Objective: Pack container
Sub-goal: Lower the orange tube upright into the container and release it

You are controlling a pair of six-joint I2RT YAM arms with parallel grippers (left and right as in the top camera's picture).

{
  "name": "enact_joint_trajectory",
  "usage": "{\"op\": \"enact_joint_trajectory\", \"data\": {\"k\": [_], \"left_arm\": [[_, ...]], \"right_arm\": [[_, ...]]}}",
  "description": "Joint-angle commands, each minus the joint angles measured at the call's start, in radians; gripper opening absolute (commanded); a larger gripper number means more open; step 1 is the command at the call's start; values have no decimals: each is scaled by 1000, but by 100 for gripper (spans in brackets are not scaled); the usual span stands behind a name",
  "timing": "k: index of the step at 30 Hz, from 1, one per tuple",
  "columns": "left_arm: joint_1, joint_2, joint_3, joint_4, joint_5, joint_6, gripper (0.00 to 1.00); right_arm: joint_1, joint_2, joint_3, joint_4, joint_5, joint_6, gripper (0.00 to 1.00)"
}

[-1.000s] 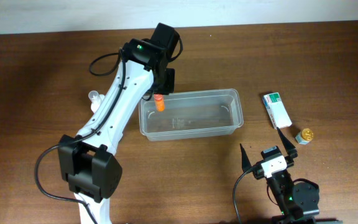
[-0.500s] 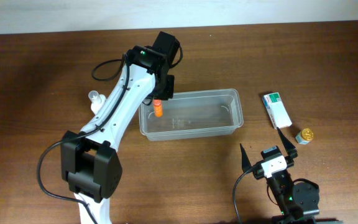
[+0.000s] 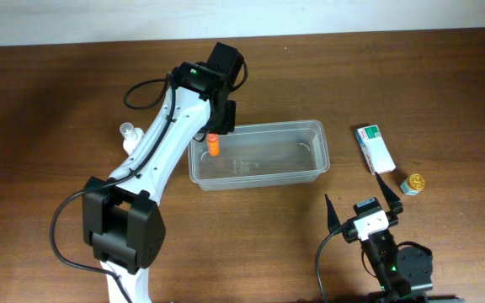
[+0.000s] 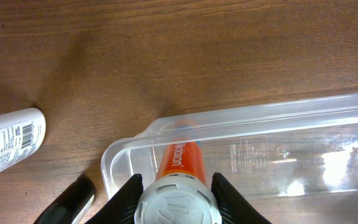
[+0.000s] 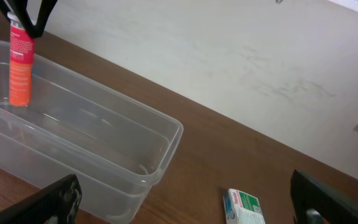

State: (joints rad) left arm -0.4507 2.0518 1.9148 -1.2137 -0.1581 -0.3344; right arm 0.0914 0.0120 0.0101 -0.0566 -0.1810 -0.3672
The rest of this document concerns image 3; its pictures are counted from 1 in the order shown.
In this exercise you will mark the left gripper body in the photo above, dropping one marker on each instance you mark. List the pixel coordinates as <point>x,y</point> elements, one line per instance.
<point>216,125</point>

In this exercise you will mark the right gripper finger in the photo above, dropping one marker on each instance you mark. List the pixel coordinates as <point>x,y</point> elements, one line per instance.
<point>334,224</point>
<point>391,198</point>

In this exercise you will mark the orange tablet tube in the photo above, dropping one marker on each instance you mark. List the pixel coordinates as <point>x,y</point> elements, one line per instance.
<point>213,144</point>

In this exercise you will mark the white spray bottle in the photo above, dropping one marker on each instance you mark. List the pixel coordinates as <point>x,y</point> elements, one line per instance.
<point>132,136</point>

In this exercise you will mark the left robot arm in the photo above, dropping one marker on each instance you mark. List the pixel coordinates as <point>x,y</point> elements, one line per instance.
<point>121,217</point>

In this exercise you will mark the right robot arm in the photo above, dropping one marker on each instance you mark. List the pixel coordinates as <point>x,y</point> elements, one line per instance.
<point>403,270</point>

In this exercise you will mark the clear plastic container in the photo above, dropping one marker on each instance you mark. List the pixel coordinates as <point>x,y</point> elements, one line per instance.
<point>262,155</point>

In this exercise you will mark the small jar gold lid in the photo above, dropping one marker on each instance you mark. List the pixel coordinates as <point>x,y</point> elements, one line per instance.
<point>413,184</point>

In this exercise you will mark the white green medicine box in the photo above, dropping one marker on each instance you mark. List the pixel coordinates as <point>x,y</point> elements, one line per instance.
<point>374,149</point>

